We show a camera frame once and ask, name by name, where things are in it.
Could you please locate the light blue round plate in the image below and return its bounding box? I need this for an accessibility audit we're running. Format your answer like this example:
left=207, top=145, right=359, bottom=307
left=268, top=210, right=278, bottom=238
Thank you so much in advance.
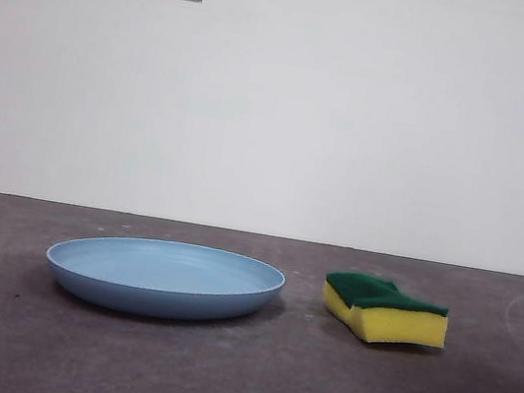
left=37, top=221, right=291, bottom=338

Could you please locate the yellow sponge with green pad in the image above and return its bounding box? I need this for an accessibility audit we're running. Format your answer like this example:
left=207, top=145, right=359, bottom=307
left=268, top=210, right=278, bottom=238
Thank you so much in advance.
left=316, top=267, right=455, bottom=357

